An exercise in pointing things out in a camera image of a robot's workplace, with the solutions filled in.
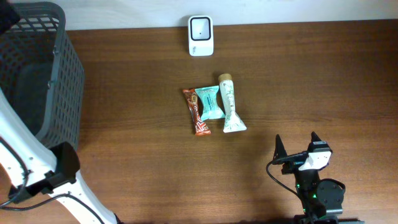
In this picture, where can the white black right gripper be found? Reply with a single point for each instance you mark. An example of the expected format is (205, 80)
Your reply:
(280, 150)

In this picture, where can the white bamboo conditioner tube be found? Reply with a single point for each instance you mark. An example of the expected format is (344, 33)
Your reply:
(232, 121)

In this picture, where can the teal wipes packet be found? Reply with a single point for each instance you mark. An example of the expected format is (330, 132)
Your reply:
(208, 97)

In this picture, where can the brown chocolate bar wrapper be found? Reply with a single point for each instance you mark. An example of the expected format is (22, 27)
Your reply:
(201, 127)

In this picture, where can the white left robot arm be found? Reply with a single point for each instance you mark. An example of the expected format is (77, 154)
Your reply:
(26, 160)

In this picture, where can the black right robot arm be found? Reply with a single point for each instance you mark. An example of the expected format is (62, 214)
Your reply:
(321, 199)

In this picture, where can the white barcode scanner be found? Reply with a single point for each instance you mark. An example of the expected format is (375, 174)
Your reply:
(200, 36)

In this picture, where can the dark grey plastic basket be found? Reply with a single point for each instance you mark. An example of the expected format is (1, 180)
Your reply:
(42, 77)

